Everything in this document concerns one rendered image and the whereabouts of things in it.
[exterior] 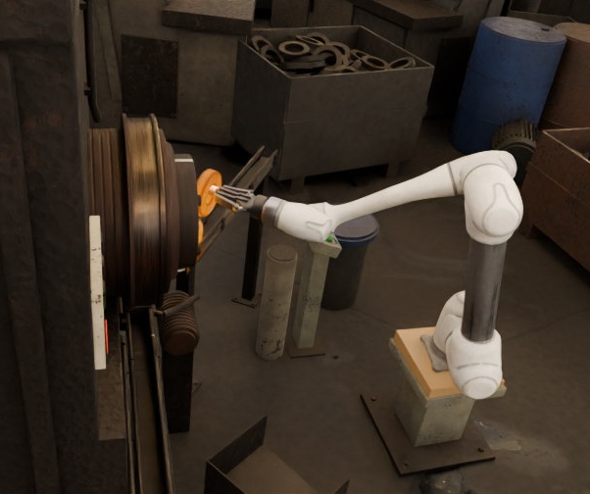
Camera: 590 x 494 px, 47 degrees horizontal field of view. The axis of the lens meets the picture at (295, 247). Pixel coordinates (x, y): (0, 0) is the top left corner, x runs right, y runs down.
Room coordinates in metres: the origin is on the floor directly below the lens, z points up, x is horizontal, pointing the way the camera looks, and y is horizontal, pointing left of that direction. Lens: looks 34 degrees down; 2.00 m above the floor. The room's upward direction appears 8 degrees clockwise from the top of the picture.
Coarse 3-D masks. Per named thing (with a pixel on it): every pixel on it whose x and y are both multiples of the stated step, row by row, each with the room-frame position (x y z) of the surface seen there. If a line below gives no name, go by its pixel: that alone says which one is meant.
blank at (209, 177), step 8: (200, 176) 1.85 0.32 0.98; (208, 176) 1.85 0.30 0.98; (216, 176) 1.89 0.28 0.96; (200, 184) 1.83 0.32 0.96; (208, 184) 1.84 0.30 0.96; (216, 184) 1.90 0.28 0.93; (200, 192) 1.81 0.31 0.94; (208, 200) 1.89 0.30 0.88; (200, 208) 1.81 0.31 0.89; (208, 208) 1.86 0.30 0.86; (200, 216) 1.83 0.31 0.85
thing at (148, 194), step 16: (128, 128) 1.36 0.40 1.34; (144, 128) 1.38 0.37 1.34; (144, 144) 1.32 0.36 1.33; (160, 144) 1.32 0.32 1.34; (144, 160) 1.28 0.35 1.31; (160, 160) 1.28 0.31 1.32; (144, 176) 1.25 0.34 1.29; (160, 176) 1.25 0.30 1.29; (144, 192) 1.22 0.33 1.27; (160, 192) 1.23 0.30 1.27; (144, 208) 1.20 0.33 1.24; (160, 208) 1.21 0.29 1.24; (144, 224) 1.19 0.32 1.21; (160, 224) 1.20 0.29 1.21; (144, 240) 1.18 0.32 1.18; (160, 240) 1.19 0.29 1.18; (144, 256) 1.17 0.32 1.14; (160, 256) 1.18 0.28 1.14; (144, 272) 1.17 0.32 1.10; (160, 272) 1.18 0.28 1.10; (144, 288) 1.18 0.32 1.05; (160, 288) 1.18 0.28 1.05; (144, 304) 1.23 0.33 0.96; (160, 304) 1.21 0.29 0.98
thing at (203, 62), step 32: (96, 0) 3.93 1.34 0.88; (128, 0) 3.97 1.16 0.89; (160, 0) 3.99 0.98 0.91; (192, 0) 4.19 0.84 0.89; (224, 0) 4.30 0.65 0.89; (256, 0) 4.71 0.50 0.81; (96, 32) 3.95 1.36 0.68; (128, 32) 3.97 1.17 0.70; (160, 32) 3.99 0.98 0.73; (192, 32) 4.01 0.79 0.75; (224, 32) 4.02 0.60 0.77; (96, 64) 3.95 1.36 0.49; (128, 64) 3.96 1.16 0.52; (160, 64) 3.98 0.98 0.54; (192, 64) 4.01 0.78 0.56; (224, 64) 4.02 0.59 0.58; (128, 96) 3.96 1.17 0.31; (160, 96) 3.98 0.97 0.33; (192, 96) 4.01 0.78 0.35; (224, 96) 4.02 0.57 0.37; (192, 128) 4.01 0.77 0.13; (224, 128) 4.03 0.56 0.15
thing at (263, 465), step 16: (256, 432) 1.14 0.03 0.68; (224, 448) 1.04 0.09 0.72; (240, 448) 1.09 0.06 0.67; (256, 448) 1.14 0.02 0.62; (208, 464) 1.00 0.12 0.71; (224, 464) 1.05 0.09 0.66; (240, 464) 1.09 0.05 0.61; (256, 464) 1.10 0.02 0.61; (272, 464) 1.11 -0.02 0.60; (208, 480) 0.99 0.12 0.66; (224, 480) 0.97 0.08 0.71; (240, 480) 1.05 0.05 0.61; (256, 480) 1.05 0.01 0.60; (272, 480) 1.06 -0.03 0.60; (288, 480) 1.07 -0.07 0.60; (304, 480) 1.08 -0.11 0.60
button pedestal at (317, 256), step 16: (336, 240) 2.22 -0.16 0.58; (320, 256) 2.22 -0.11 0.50; (336, 256) 2.16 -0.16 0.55; (304, 272) 2.28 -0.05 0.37; (320, 272) 2.22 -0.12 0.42; (304, 288) 2.25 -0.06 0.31; (320, 288) 2.23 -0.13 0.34; (304, 304) 2.22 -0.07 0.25; (304, 320) 2.21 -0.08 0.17; (288, 336) 2.28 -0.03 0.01; (304, 336) 2.22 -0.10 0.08; (288, 352) 2.18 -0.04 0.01; (304, 352) 2.19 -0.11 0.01; (320, 352) 2.21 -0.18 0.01
